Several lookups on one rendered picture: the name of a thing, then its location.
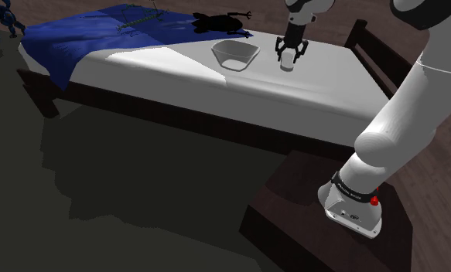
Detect blue blanket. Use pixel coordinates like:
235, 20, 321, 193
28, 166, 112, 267
21, 3, 255, 92

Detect green wire frame figure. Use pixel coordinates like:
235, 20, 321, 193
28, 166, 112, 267
115, 2, 169, 33

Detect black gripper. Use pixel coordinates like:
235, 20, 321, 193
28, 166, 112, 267
274, 22, 310, 65

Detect blue robot toy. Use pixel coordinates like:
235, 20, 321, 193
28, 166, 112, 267
0, 0, 27, 51

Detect white cup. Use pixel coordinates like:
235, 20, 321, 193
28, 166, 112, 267
279, 51, 296, 72

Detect bed with dark wooden frame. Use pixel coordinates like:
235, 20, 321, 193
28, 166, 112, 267
15, 18, 415, 164

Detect white bowl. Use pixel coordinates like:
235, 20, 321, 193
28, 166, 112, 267
210, 39, 261, 73

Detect black bird figure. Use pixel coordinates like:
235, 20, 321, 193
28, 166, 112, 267
191, 10, 254, 39

